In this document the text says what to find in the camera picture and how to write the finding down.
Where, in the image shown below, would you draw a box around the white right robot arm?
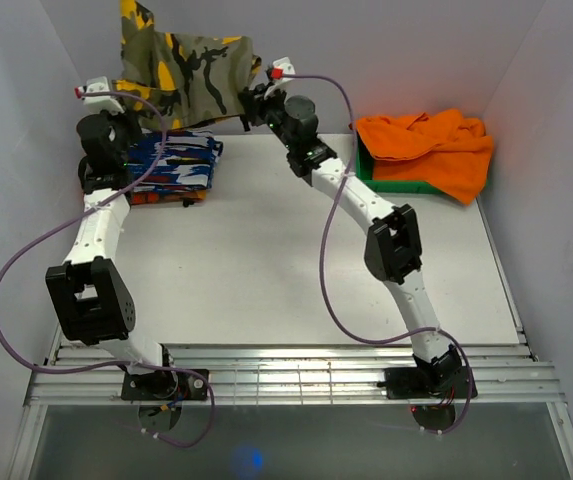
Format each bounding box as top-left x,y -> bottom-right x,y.
239,84 -> 477,400

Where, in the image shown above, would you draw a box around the blue white camouflage folded trousers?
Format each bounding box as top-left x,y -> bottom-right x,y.
125,130 -> 224,194

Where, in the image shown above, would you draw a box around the orange camouflage folded trousers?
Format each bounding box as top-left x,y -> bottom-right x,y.
131,190 -> 208,208

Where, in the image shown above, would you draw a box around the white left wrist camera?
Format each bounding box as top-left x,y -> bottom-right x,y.
74,76 -> 125,115

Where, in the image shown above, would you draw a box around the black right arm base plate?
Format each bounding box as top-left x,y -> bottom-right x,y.
377,367 -> 478,399

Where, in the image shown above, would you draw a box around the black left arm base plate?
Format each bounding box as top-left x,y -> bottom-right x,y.
120,371 -> 207,402

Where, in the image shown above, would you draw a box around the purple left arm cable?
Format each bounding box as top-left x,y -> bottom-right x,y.
0,89 -> 216,449

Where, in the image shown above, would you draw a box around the olive yellow camouflage trousers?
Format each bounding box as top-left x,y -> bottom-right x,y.
112,1 -> 262,130

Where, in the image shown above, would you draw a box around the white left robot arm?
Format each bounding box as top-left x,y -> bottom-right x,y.
45,103 -> 178,400

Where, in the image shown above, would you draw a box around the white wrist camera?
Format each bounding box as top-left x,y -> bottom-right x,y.
74,76 -> 125,115
266,56 -> 295,89

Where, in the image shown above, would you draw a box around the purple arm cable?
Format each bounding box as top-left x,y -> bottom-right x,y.
0,89 -> 216,449
290,73 -> 477,435

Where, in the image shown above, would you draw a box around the orange crumpled cloth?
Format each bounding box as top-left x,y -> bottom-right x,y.
355,109 -> 494,205

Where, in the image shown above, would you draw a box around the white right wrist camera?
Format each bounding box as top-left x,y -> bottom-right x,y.
266,56 -> 295,89

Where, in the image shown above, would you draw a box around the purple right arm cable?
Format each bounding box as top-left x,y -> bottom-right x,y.
290,73 -> 477,435

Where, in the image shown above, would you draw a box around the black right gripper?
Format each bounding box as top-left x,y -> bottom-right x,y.
238,84 -> 295,153

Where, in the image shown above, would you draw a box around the aluminium rail frame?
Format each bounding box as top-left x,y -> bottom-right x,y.
8,209 -> 573,480

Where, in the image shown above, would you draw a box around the green plastic bin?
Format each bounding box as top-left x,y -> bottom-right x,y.
351,129 -> 490,194

